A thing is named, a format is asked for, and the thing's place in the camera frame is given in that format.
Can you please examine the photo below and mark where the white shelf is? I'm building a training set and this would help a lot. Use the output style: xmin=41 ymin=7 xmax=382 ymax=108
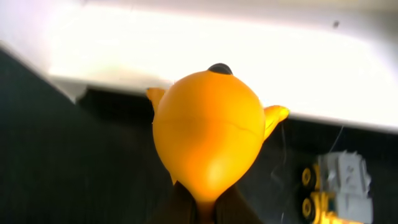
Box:
xmin=0 ymin=0 xmax=398 ymax=135

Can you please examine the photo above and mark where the yellow rubber duck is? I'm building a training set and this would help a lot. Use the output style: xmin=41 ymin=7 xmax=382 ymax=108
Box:
xmin=146 ymin=63 xmax=290 ymax=224

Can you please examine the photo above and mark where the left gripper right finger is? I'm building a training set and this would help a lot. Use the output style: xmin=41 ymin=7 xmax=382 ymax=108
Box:
xmin=214 ymin=184 xmax=265 ymax=224

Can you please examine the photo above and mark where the grey and yellow toy truck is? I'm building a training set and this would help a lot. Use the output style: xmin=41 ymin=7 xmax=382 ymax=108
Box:
xmin=300 ymin=150 xmax=374 ymax=224

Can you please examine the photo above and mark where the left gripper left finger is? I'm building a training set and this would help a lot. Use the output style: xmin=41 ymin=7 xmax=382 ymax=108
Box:
xmin=148 ymin=181 xmax=199 ymax=224

